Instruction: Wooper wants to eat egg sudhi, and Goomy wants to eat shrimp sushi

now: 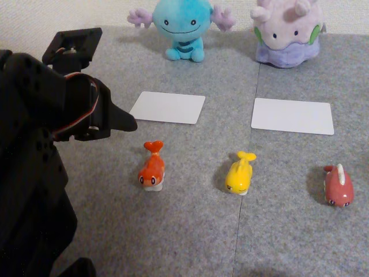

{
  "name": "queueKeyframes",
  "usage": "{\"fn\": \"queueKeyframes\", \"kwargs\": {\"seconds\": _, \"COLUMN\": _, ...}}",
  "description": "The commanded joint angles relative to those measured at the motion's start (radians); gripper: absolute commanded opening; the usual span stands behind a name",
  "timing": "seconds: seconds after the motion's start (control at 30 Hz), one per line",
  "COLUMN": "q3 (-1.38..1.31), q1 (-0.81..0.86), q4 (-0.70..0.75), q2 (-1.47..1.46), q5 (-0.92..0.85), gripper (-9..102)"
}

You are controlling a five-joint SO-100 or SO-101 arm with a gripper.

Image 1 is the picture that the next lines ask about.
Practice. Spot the yellow fish sushi figurine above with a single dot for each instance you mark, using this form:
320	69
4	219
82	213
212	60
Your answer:
239	177

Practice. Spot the orange fish sushi figurine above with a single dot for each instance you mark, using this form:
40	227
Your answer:
152	170

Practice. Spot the blue Wooper plush toy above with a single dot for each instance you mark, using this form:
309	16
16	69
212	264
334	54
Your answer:
180	23

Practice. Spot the lilac Goomy plush toy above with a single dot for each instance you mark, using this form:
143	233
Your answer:
288	34

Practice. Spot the red fish sushi figurine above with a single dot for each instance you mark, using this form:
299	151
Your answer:
338	187

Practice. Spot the white rectangular card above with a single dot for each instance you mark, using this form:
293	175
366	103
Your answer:
292	116
168	108

